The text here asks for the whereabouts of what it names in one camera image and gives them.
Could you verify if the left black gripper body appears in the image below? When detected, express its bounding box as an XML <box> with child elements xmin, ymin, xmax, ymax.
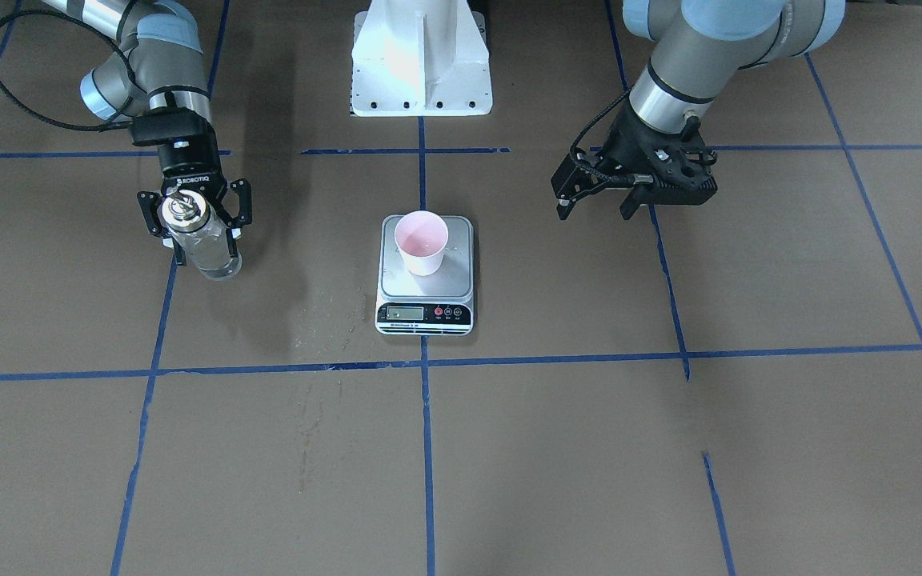
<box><xmin>590</xmin><ymin>99</ymin><xmax>718</xmax><ymax>207</ymax></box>

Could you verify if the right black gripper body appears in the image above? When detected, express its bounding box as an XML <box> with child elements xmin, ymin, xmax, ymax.
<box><xmin>157</xmin><ymin>134</ymin><xmax>227</xmax><ymax>207</ymax></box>

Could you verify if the clear glass sauce bottle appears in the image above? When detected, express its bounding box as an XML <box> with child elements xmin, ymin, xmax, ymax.
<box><xmin>161</xmin><ymin>186</ymin><xmax>243</xmax><ymax>281</ymax></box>

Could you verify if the pink paper cup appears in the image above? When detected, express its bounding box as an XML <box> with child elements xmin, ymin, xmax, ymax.
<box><xmin>394</xmin><ymin>210</ymin><xmax>449</xmax><ymax>277</ymax></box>

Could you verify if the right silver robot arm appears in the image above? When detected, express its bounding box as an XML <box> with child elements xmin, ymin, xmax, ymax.
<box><xmin>50</xmin><ymin>1</ymin><xmax>252</xmax><ymax>280</ymax></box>

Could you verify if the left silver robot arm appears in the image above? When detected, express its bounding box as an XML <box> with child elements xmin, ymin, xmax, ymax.
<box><xmin>550</xmin><ymin>1</ymin><xmax>846</xmax><ymax>220</ymax></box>

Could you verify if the silver digital kitchen scale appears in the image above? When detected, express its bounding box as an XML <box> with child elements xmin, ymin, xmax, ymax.
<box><xmin>375</xmin><ymin>214</ymin><xmax>476</xmax><ymax>336</ymax></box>

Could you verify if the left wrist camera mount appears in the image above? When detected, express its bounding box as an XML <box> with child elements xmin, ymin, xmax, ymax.
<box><xmin>651</xmin><ymin>128</ymin><xmax>718</xmax><ymax>206</ymax></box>

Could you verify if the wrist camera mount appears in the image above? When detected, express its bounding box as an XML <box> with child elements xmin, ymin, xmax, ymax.
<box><xmin>128</xmin><ymin>108</ymin><xmax>211</xmax><ymax>147</ymax></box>
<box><xmin>651</xmin><ymin>128</ymin><xmax>718</xmax><ymax>206</ymax></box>

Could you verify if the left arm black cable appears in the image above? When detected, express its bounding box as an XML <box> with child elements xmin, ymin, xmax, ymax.
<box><xmin>570</xmin><ymin>90</ymin><xmax>630</xmax><ymax>181</ymax></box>

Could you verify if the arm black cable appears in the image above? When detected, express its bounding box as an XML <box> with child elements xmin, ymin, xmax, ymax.
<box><xmin>0</xmin><ymin>0</ymin><xmax>138</xmax><ymax>133</ymax></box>
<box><xmin>570</xmin><ymin>90</ymin><xmax>630</xmax><ymax>181</ymax></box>

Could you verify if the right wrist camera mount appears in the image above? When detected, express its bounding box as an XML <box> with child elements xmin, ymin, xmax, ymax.
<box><xmin>128</xmin><ymin>108</ymin><xmax>211</xmax><ymax>147</ymax></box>

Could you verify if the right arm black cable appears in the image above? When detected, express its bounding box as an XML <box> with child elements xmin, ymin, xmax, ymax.
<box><xmin>0</xmin><ymin>0</ymin><xmax>138</xmax><ymax>133</ymax></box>

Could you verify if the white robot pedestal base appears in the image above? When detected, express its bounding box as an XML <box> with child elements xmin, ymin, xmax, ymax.
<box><xmin>349</xmin><ymin>1</ymin><xmax>494</xmax><ymax>118</ymax></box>

